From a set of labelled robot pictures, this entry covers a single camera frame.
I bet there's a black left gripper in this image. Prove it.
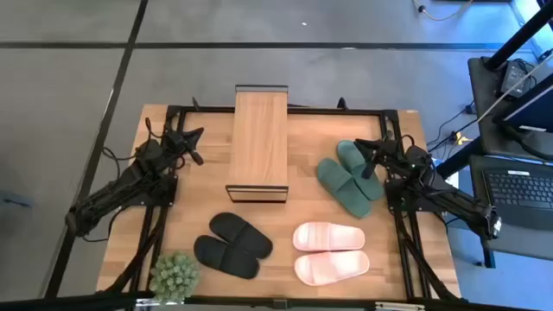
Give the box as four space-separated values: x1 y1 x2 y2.
166 127 205 154

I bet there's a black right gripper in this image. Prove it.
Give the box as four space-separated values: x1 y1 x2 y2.
353 137 403 162

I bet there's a green slide sandal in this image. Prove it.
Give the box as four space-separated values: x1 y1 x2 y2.
335 139 385 202
316 157 372 219

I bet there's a wooden shelf with black frame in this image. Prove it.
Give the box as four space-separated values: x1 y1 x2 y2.
225 84 289 204

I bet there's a pink slide sandal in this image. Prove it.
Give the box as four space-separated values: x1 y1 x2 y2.
292 221 366 252
293 249 371 287

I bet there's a black slide sandal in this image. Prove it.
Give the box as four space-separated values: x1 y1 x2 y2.
193 234 261 281
208 212 274 260

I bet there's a white paper sheet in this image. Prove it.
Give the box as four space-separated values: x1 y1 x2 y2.
431 155 461 209

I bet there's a yellow plug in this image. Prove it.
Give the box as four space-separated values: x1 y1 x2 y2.
452 130 473 147

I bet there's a dark grey desk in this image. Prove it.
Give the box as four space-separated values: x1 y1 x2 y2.
467 55 553 163
469 154 553 269

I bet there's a green artificial plant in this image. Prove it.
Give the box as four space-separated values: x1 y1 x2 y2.
149 251 202 304

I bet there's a black laptop keyboard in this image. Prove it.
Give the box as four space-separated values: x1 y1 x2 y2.
480 167 553 232

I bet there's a black power adapter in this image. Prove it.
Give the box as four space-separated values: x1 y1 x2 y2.
499 60 531 98

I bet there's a dark computer monitor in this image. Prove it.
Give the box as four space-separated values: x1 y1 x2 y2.
492 73 553 135

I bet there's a black slanted pole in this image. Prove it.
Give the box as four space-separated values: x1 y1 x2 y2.
483 0 553 71

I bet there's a blue floor object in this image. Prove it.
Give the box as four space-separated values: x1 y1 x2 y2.
0 189 35 209

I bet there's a black rig crossbar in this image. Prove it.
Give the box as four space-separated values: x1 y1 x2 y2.
0 289 553 311

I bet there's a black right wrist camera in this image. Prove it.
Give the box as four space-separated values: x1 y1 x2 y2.
360 157 378 181

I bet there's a black aluminium table frame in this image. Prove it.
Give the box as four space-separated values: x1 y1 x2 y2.
103 97 461 303

